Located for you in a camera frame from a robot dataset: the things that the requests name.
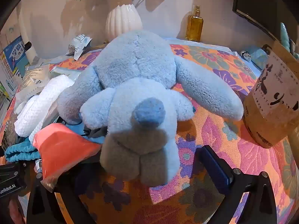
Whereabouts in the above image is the white printed wipes packet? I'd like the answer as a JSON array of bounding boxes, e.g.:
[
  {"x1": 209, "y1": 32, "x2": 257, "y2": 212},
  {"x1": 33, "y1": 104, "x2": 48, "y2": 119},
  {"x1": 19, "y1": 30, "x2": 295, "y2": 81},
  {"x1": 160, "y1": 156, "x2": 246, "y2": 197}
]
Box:
[{"x1": 66, "y1": 35, "x2": 93, "y2": 60}]

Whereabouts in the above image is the grey knitted cloth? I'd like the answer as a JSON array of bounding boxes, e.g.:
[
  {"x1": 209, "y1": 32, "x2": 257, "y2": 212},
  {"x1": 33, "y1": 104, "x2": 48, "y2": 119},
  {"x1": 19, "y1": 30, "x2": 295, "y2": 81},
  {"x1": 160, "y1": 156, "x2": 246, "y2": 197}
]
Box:
[{"x1": 0, "y1": 119, "x2": 24, "y2": 150}]

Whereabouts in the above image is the amber glass bottle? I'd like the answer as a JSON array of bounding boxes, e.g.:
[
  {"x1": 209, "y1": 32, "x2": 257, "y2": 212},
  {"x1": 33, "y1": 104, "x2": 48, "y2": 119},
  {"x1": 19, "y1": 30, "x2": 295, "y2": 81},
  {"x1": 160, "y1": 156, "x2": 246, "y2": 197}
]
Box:
[{"x1": 186, "y1": 5, "x2": 204, "y2": 42}]

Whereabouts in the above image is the teal scrunchie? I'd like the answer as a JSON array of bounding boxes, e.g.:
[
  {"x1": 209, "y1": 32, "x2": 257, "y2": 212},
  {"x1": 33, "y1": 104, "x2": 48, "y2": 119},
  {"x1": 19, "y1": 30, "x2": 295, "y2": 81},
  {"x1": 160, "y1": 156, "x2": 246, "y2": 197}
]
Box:
[{"x1": 5, "y1": 136, "x2": 41, "y2": 162}]

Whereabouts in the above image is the white ribbed vase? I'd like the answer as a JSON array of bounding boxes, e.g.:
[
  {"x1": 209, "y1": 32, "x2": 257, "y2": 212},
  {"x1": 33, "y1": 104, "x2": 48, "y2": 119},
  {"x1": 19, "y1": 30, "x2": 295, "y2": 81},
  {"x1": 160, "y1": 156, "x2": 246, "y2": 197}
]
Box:
[{"x1": 106, "y1": 4, "x2": 143, "y2": 43}]

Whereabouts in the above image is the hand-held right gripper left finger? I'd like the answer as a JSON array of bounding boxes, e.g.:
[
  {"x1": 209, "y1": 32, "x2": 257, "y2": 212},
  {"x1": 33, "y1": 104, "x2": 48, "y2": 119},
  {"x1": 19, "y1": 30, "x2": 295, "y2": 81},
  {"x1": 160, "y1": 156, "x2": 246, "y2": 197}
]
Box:
[{"x1": 26, "y1": 160, "x2": 103, "y2": 224}]

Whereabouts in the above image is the bunch of pens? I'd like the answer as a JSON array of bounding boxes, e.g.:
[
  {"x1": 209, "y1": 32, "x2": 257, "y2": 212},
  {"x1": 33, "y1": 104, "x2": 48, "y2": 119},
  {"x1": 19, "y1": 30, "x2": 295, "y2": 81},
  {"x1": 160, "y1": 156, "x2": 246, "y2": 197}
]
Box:
[{"x1": 280, "y1": 22, "x2": 299, "y2": 59}]

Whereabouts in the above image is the black monitor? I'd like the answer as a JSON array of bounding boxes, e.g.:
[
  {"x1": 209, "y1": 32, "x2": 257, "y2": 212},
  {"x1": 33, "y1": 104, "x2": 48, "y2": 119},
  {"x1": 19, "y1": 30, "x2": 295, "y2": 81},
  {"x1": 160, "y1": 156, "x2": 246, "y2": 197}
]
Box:
[{"x1": 232, "y1": 0, "x2": 299, "y2": 41}]

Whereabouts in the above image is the blue plush toy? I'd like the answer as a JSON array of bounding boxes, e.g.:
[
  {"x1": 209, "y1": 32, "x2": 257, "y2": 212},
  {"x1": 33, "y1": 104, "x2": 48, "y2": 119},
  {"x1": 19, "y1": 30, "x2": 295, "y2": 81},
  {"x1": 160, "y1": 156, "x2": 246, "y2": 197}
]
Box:
[{"x1": 57, "y1": 30, "x2": 244, "y2": 187}]

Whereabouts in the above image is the orange packet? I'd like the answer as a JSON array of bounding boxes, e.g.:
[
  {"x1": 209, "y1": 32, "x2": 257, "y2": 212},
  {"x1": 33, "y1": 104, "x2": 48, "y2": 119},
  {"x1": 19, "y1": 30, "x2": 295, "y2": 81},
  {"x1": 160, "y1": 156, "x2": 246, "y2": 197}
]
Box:
[{"x1": 33, "y1": 124, "x2": 103, "y2": 193}]

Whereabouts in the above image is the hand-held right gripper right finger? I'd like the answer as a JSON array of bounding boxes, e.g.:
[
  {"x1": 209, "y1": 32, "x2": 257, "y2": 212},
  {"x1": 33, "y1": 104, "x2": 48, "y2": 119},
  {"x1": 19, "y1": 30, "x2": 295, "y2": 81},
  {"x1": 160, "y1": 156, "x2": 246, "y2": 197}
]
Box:
[{"x1": 195, "y1": 145, "x2": 277, "y2": 224}]

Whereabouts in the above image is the clear gauze packet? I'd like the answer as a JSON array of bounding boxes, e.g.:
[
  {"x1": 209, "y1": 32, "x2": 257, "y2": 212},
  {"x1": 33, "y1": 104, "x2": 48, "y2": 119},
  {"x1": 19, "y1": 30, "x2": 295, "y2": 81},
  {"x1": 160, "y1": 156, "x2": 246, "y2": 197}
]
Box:
[{"x1": 15, "y1": 64, "x2": 56, "y2": 103}]

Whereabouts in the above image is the bamboo pen holder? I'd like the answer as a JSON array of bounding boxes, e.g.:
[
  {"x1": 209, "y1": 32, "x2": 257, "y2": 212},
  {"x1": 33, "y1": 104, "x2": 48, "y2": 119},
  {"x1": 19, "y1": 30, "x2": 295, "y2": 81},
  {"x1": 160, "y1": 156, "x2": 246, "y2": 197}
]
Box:
[{"x1": 242, "y1": 41, "x2": 299, "y2": 148}]

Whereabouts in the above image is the blue cover book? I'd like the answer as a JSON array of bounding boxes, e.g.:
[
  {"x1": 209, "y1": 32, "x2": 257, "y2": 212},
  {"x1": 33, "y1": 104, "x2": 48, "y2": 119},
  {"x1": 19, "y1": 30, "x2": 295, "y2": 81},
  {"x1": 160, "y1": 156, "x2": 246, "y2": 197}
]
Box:
[{"x1": 2, "y1": 36, "x2": 30, "y2": 80}]

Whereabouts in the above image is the row of books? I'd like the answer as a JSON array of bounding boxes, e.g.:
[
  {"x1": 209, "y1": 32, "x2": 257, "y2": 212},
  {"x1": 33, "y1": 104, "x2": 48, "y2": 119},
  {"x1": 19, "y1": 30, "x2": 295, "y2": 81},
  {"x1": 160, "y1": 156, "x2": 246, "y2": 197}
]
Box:
[{"x1": 0, "y1": 36, "x2": 32, "y2": 103}]

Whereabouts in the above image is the white knitted cloth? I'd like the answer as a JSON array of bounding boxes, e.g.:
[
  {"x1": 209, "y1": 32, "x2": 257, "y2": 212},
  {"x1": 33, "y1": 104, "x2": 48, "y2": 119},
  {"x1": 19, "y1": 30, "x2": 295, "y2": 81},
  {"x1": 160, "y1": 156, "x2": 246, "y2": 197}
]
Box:
[{"x1": 14, "y1": 75, "x2": 75, "y2": 143}]

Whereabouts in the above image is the floral patterned cloth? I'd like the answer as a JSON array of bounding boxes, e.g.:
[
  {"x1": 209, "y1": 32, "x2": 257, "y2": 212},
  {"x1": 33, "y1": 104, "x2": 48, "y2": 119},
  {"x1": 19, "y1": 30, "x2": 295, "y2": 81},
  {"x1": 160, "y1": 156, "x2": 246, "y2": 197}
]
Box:
[{"x1": 0, "y1": 43, "x2": 299, "y2": 224}]

